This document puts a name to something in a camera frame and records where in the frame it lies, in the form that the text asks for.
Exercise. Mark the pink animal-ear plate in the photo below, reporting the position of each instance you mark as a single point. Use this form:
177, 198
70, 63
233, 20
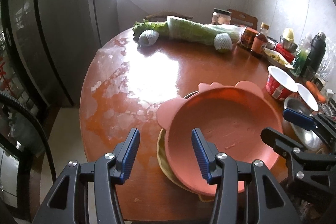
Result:
231, 117

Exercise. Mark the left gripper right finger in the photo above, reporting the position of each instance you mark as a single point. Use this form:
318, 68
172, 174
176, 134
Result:
219, 169

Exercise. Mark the foam-netted fruit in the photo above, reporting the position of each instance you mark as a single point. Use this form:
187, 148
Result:
223, 42
148, 38

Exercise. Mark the round steel pan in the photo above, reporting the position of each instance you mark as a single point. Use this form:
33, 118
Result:
190, 94

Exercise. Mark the green leafy lettuce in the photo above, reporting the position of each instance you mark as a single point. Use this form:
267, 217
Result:
139, 27

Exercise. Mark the small steel bowl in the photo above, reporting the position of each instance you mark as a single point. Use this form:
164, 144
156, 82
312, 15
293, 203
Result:
287, 45

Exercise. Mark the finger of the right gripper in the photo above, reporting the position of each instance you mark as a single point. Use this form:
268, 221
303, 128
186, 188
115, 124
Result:
283, 145
305, 121

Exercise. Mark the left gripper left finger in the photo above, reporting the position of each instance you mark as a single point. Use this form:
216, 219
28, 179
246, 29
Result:
112, 169

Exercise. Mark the clear jar black lid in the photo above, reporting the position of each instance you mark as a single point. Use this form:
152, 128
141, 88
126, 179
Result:
221, 17

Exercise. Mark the red white paper bowl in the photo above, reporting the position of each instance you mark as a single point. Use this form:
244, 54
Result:
279, 84
307, 97

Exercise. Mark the foam-netted fruit right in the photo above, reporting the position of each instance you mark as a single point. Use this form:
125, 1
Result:
223, 42

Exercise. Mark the black thermos flask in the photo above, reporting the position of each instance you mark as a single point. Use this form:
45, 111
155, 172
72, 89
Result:
318, 48

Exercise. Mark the red box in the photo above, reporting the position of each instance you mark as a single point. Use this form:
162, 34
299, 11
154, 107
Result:
286, 54

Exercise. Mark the yellow shell-shaped plate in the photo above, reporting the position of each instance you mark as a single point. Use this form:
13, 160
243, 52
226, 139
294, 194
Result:
164, 164

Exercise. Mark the carrot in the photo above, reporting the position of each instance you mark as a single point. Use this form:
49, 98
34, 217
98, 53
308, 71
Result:
315, 92

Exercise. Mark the brown sauce bottle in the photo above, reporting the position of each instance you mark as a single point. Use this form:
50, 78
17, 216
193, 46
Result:
260, 41

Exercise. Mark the yellow lemon squeezer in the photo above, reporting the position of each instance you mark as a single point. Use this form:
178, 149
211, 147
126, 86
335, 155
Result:
288, 35

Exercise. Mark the wooden chair back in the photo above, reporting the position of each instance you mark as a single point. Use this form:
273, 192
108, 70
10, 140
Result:
243, 19

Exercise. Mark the steel mixing bowl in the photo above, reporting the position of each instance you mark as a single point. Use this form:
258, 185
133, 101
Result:
309, 139

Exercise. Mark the small glass cup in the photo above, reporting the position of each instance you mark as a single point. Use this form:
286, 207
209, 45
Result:
309, 74

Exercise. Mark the red chili sauce jar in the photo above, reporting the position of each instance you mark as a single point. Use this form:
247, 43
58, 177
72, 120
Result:
247, 38

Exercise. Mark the clear plastic bag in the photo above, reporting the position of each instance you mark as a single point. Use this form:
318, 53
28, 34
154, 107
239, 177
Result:
328, 64

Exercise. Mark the wrapped napa cabbage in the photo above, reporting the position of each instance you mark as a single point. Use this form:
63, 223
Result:
183, 29

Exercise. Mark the white dish with food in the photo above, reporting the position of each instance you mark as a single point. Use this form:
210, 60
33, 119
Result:
277, 59

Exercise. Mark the grey refrigerator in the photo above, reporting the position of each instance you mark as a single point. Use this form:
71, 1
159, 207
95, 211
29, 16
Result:
48, 45

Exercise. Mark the green liquid plastic bottle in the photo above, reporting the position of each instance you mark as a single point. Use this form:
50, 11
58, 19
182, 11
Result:
301, 56

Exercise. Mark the foam-netted fruit left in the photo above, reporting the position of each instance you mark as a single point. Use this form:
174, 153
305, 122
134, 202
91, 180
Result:
148, 38

